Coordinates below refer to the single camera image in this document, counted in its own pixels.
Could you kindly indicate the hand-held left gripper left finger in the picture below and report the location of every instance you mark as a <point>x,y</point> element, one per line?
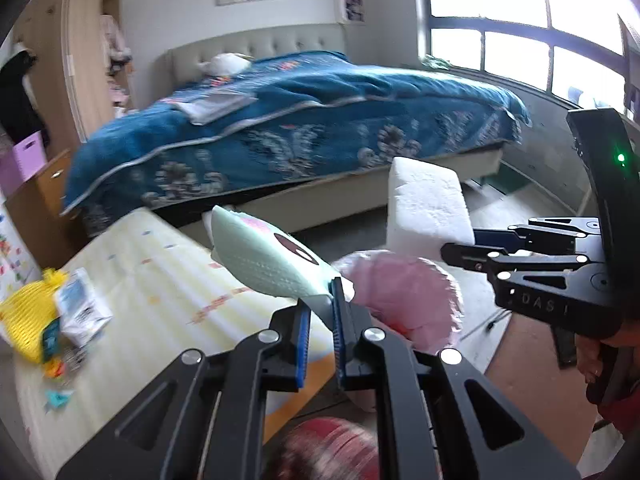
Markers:
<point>302,345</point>

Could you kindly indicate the person's red plaid clothing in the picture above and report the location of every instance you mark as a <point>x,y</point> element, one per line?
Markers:
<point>325,450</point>

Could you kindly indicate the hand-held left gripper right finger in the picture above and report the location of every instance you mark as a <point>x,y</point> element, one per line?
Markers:
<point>340,340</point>

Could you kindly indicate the white foam block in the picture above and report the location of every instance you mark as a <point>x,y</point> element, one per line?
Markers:
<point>425,200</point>

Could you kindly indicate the green floor mat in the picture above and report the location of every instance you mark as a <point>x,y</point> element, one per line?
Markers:
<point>510,180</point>

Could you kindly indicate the purple storage basket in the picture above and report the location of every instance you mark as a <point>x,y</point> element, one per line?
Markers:
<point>27,157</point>

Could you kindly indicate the yellow striped tablecloth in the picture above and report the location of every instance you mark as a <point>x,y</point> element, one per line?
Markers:
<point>175,280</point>

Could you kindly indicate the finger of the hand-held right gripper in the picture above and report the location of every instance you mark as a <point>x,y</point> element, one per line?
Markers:
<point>470,256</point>
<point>492,238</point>

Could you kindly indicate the teal plastic scrap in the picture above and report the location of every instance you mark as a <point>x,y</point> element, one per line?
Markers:
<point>50,341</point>

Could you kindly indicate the white pillow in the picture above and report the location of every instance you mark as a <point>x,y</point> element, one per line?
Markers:
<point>225,64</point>

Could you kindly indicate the brown stool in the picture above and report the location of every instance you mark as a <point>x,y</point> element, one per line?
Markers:
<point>530,360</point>

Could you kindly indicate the yellow foam fruit net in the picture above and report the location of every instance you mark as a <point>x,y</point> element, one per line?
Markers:
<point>25,315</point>

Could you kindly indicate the bed with blue quilt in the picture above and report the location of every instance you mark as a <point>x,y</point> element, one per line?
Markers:
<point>300,110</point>

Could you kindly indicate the grey folded cloth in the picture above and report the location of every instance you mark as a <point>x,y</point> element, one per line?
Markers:
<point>215,107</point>

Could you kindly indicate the wooden wardrobe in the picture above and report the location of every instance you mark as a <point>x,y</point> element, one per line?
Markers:
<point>82,60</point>

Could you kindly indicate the black jacket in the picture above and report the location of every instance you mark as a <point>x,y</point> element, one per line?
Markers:
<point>17,95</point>

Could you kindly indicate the pink hanging garment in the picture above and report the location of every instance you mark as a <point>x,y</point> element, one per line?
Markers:
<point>115,35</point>

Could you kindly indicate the clear plastic bag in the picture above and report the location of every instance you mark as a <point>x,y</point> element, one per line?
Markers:
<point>80,305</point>

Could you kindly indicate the mint green cartoon face pad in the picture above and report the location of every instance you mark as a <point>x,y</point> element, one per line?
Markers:
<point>260,255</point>

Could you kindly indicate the person's right forearm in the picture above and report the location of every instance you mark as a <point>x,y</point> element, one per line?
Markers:
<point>622,412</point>

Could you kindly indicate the person's right hand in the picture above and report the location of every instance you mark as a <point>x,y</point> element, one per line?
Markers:
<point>590,360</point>

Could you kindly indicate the small wall picture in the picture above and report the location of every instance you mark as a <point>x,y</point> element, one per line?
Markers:
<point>352,7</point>

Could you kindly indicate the wooden drawer cabinet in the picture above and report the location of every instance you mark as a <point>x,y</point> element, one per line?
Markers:
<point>50,185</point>

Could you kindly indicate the white polka dot cabinet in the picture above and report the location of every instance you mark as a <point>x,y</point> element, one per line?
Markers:
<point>12,255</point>

